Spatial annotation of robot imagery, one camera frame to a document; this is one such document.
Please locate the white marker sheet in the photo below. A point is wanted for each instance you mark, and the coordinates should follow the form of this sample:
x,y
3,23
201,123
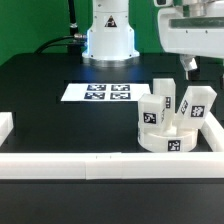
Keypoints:
x,y
104,92

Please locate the white right fence bar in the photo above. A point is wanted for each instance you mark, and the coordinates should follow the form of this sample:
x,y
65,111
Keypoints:
x,y
213,132

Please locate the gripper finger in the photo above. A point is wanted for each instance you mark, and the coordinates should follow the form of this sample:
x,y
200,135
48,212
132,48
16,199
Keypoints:
x,y
190,66

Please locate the white left fence bar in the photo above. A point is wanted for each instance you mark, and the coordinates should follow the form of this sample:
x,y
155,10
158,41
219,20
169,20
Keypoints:
x,y
6,125

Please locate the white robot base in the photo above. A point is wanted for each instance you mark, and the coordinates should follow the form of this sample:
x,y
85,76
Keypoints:
x,y
110,39

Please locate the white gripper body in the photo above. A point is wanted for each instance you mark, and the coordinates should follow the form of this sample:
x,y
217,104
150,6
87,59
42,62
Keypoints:
x,y
198,36

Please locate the white fence bar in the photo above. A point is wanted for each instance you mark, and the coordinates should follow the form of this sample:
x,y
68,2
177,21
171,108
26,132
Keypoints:
x,y
213,132
6,125
88,166

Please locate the white round stool seat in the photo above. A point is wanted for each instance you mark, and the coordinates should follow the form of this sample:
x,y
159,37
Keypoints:
x,y
171,140

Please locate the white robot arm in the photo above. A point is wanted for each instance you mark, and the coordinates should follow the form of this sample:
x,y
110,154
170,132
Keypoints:
x,y
191,8

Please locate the white front fence bar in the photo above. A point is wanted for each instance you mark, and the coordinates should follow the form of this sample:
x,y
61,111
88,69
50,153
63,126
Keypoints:
x,y
88,166

